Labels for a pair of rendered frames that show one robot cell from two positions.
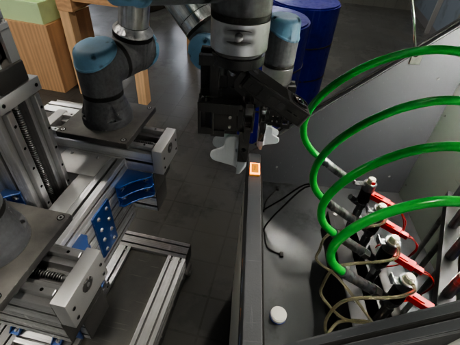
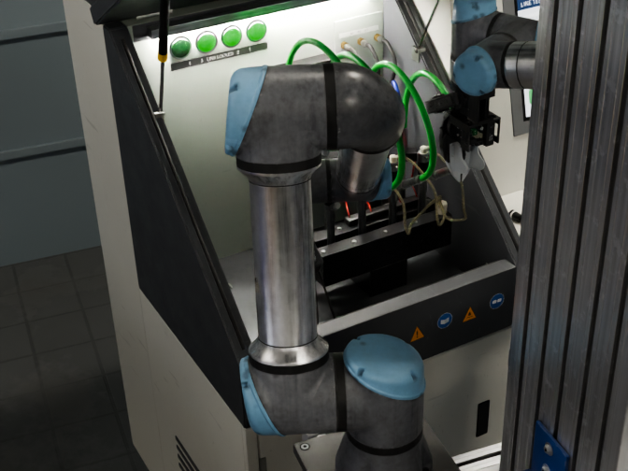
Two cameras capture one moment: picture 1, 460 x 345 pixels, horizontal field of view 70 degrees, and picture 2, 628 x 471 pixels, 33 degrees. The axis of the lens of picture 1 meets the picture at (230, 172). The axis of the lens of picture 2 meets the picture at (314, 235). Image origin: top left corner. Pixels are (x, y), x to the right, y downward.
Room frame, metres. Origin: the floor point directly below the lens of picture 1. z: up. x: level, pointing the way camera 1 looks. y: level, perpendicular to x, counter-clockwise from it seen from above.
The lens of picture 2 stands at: (1.54, 1.40, 2.21)
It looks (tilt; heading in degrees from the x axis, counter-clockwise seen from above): 32 degrees down; 241
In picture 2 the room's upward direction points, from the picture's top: 2 degrees counter-clockwise
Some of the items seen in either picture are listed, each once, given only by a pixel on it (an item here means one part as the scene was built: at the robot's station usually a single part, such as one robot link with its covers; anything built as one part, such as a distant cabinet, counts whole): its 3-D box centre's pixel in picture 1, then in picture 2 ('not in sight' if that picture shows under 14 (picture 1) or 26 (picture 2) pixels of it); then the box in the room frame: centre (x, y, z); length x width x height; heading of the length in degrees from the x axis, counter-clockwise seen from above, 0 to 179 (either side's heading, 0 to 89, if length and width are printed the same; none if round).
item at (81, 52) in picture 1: (99, 66); (379, 387); (0.88, 0.39, 1.20); 0.13 x 0.12 x 0.14; 153
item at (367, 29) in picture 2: not in sight; (362, 80); (0.31, -0.57, 1.20); 0.13 x 0.03 x 0.31; 179
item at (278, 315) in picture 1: (278, 315); not in sight; (0.38, -0.14, 0.84); 0.04 x 0.04 x 0.01
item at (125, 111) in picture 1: (105, 103); (384, 446); (0.87, 0.39, 1.09); 0.15 x 0.15 x 0.10
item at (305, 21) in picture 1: (279, 62); not in sight; (2.81, -0.36, 0.47); 1.27 x 0.78 x 0.93; 163
